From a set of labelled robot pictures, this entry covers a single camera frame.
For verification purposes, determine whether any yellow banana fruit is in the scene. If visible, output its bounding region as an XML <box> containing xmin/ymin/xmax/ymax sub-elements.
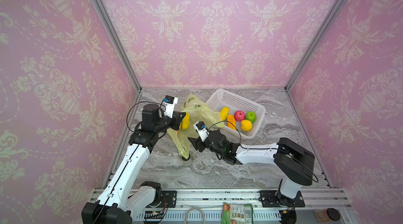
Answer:
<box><xmin>181</xmin><ymin>113</ymin><xmax>190</xmax><ymax>130</ymax></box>

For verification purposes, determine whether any yellow plastic bag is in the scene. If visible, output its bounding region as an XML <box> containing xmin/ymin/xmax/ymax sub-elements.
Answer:
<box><xmin>167</xmin><ymin>94</ymin><xmax>221</xmax><ymax>159</ymax></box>

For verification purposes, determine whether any orange papaya fruit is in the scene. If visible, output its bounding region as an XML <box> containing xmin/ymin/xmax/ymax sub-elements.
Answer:
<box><xmin>227</xmin><ymin>114</ymin><xmax>237</xmax><ymax>131</ymax></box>

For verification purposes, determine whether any orange round fruit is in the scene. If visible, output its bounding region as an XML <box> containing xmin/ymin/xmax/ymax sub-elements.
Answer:
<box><xmin>241</xmin><ymin>120</ymin><xmax>253</xmax><ymax>132</ymax></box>

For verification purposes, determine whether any pink red round fruit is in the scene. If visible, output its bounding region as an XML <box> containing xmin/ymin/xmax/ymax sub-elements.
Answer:
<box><xmin>234</xmin><ymin>110</ymin><xmax>245</xmax><ymax>122</ymax></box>

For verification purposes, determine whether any yellow lemon fruit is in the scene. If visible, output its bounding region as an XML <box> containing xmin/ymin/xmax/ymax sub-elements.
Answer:
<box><xmin>220</xmin><ymin>107</ymin><xmax>229</xmax><ymax>121</ymax></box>

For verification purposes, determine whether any green apple fruit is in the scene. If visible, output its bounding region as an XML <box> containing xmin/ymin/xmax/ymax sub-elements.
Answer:
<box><xmin>245</xmin><ymin>111</ymin><xmax>257</xmax><ymax>123</ymax></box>

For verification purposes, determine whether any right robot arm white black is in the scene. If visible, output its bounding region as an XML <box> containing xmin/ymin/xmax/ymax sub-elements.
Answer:
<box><xmin>188</xmin><ymin>129</ymin><xmax>319</xmax><ymax>208</ymax></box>

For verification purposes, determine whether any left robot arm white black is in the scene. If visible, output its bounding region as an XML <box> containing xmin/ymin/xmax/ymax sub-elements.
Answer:
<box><xmin>81</xmin><ymin>96</ymin><xmax>186</xmax><ymax>224</ymax></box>

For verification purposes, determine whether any white plastic basket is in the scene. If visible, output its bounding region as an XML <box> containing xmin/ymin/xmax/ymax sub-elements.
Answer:
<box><xmin>205</xmin><ymin>88</ymin><xmax>267</xmax><ymax>140</ymax></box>

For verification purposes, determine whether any green snack packet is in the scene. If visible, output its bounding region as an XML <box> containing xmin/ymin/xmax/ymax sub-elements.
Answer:
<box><xmin>221</xmin><ymin>203</ymin><xmax>253</xmax><ymax>224</ymax></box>

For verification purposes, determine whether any brown jar black lid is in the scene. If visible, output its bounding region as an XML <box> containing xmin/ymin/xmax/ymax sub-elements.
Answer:
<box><xmin>314</xmin><ymin>208</ymin><xmax>341</xmax><ymax>223</ymax></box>

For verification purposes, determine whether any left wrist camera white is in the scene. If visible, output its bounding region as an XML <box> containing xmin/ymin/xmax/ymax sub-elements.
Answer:
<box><xmin>162</xmin><ymin>96</ymin><xmax>178</xmax><ymax>118</ymax></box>

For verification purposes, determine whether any left camera black cable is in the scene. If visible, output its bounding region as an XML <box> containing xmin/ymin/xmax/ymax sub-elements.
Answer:
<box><xmin>125</xmin><ymin>101</ymin><xmax>164</xmax><ymax>135</ymax></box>

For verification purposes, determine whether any camera black cable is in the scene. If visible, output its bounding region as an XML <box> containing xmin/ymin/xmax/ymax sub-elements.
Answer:
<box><xmin>125</xmin><ymin>101</ymin><xmax>164</xmax><ymax>135</ymax></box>
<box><xmin>206</xmin><ymin>119</ymin><xmax>319</xmax><ymax>183</ymax></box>

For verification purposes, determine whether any aluminium front rail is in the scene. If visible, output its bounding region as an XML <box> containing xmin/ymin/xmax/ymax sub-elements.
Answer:
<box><xmin>164</xmin><ymin>187</ymin><xmax>352</xmax><ymax>210</ymax></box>

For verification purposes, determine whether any grey coiled cable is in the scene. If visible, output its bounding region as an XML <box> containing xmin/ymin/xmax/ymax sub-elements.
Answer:
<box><xmin>184</xmin><ymin>207</ymin><xmax>206</xmax><ymax>224</ymax></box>

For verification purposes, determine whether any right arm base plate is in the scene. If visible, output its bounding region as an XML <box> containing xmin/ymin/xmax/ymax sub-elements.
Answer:
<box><xmin>258</xmin><ymin>190</ymin><xmax>305</xmax><ymax>208</ymax></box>

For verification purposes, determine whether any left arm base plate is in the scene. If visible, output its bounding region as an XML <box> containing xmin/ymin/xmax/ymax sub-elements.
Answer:
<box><xmin>146</xmin><ymin>190</ymin><xmax>177</xmax><ymax>208</ymax></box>

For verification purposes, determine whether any right camera black cable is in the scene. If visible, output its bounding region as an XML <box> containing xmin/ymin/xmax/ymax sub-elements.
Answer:
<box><xmin>206</xmin><ymin>119</ymin><xmax>319</xmax><ymax>183</ymax></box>

